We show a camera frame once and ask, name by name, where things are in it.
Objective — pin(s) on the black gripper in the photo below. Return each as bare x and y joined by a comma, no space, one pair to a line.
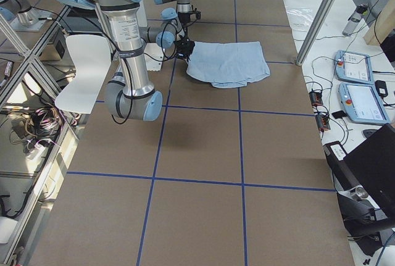
183,18
185,45

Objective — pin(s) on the light blue button shirt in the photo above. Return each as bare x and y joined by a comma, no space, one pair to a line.
229,65

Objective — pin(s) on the white curved guard sheet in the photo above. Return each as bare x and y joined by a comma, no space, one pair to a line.
90,55

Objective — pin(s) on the clear plastic bag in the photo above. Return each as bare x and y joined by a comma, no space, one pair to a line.
300,18

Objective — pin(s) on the clear water bottle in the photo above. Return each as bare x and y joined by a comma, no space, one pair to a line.
354,19

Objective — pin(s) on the upper blue teach pendant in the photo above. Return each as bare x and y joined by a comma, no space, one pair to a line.
353,67

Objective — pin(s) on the blue teach pendant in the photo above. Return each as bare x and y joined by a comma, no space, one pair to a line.
353,67
362,104

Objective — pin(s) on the lower blue teach pendant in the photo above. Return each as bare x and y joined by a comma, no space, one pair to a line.
362,104

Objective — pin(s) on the black laptop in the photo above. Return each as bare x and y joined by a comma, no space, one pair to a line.
370,164

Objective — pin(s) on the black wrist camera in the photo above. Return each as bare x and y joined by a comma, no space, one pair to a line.
197,14

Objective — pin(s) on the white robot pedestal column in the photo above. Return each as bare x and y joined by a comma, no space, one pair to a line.
152,53

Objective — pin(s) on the aluminium frame post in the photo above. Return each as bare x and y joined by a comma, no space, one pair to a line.
314,29

